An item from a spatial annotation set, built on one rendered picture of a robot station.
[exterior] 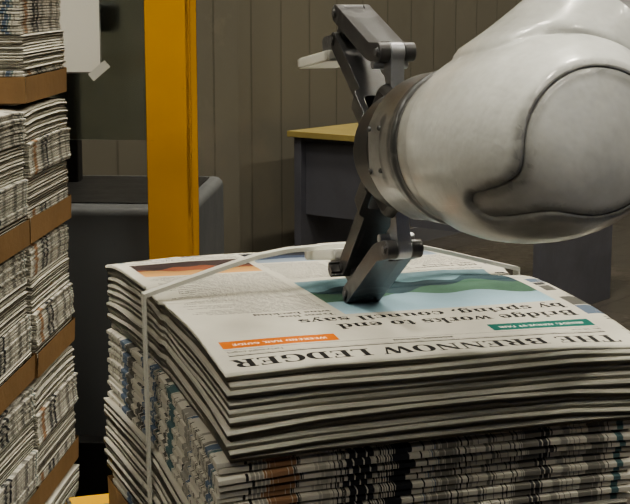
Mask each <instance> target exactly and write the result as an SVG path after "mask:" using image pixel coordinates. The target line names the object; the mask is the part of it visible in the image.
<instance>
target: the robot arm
mask: <svg viewBox="0 0 630 504"><path fill-rule="evenodd" d="M332 18H333V21H334V23H335V24H336V25H337V26H338V28H337V31H336V32H332V33H331V35H329V36H325V37H324V38H323V40H322V51H323V52H319V53H316V54H312V55H309V56H306V57H302V58H299V60H298V67H299V69H318V68H338V67H340V68H341V71H342V73H343V75H344V77H345V79H346V82H347V84H348V86H349V88H350V90H351V93H352V95H353V100H352V105H351V109H352V111H353V113H354V115H355V118H356V120H357V122H358V124H359V125H358V127H357V130H356V133H355V138H354V146H353V154H354V162H355V166H356V169H357V172H358V175H359V177H360V179H361V182H360V184H359V187H358V190H357V193H356V196H355V199H354V200H355V204H356V207H357V213H356V215H355V218H354V221H353V224H352V226H351V229H350V232H349V235H348V238H347V240H346V243H345V246H344V248H337V249H318V250H314V251H305V259H306V260H331V261H330V262H329V263H328V272H329V275H330V277H342V276H345V277H346V279H347V283H346V284H345V285H344V287H343V292H342V296H343V300H344V302H345V303H355V302H371V301H380V300H381V298H382V297H383V296H384V294H385V293H386V292H387V290H388V289H389V288H390V287H391V285H392V284H393V283H394V281H395V280H396V279H397V277H398V276H399V275H400V273H401V272H402V271H403V270H404V268H405V267H406V266H407V264H408V263H409V262H410V260H411V259H416V258H420V257H422V255H423V251H424V245H423V242H422V240H421V239H415V235H414V233H413V232H410V220H409V218H411V219H414V220H418V221H422V220H428V221H431V222H435V223H440V224H445V225H450V226H451V227H453V228H455V229H457V230H459V231H461V232H464V233H466V234H469V235H473V236H476V237H479V238H483V239H487V240H491V241H498V242H506V243H517V244H537V243H551V242H560V241H566V240H571V239H575V238H579V237H582V236H585V235H588V234H592V233H595V232H598V231H600V230H602V229H604V228H606V227H608V226H610V225H612V224H614V223H616V222H618V221H619V220H621V219H622V218H624V217H625V216H627V215H628V214H629V213H630V0H522V1H521V2H520V3H519V4H517V5H516V6H515V7H514V8H513V9H511V10H510V11H509V12H508V13H506V14H505V15H504V16H503V17H502V18H500V19H499V20H498V21H496V22H495V23H494V24H493V25H491V26H490V27H489V28H487V29H486V30H485V31H484V32H482V33H481V34H479V35H478V36H477V37H475V38H474V39H472V40H471V41H469V42H468V43H466V44H465V45H464V46H462V47H461V48H459V49H458V50H457V52H456V53H455V54H454V56H453V59H452V60H451V61H450V62H449V63H447V64H446V65H444V66H443V67H442V68H440V69H439V70H436V71H434V72H429V73H424V74H420V75H416V76H413V77H411V78H408V79H406V80H404V69H407V68H408V61H414V60H415V59H416V55H417V51H416V45H415V43H414V42H403V41H402V40H401V39H400V37H399V36H398V35H397V34H396V33H395V32H394V31H393V30H392V29H391V28H390V27H389V26H388V25H387V24H386V22H385V21H384V20H383V19H382V18H381V17H380V16H379V15H378V14H377V13H376V12H375V11H374V10H373V9H372V7H371V6H370V5H368V4H335V5H334V6H333V7H332Z"/></svg>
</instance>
